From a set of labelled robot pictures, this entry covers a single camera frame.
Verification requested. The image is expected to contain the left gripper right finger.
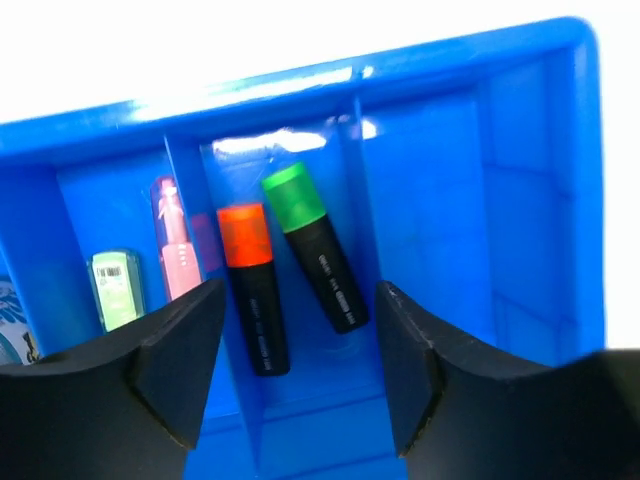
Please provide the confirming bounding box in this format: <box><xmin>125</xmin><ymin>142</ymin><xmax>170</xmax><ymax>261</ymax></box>
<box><xmin>375</xmin><ymin>281</ymin><xmax>639</xmax><ymax>479</ymax></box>

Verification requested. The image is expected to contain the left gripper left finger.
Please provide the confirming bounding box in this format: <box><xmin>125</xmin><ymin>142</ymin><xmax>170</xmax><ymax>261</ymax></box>
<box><xmin>1</xmin><ymin>279</ymin><xmax>226</xmax><ymax>479</ymax></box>

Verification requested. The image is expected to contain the pink correction pen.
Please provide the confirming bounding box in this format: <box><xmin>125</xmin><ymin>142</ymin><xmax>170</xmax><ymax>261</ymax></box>
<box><xmin>151</xmin><ymin>176</ymin><xmax>202</xmax><ymax>301</ymax></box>

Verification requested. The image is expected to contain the orange cap black highlighter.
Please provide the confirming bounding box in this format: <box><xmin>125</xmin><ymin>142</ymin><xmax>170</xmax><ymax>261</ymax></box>
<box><xmin>217</xmin><ymin>203</ymin><xmax>290</xmax><ymax>377</ymax></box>

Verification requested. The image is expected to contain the green cap black highlighter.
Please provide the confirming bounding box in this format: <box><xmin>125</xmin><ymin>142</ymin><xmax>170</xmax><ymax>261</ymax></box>
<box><xmin>261</xmin><ymin>162</ymin><xmax>369</xmax><ymax>334</ymax></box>

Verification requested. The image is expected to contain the blue plastic divided tray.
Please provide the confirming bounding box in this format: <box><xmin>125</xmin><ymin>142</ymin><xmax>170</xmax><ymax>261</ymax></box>
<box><xmin>0</xmin><ymin>16</ymin><xmax>606</xmax><ymax>480</ymax></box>

